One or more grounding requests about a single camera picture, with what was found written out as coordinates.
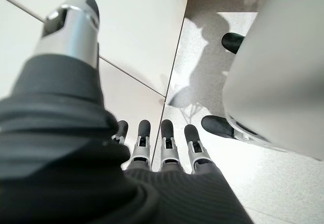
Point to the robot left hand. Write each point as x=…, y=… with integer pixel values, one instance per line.
x=76, y=171

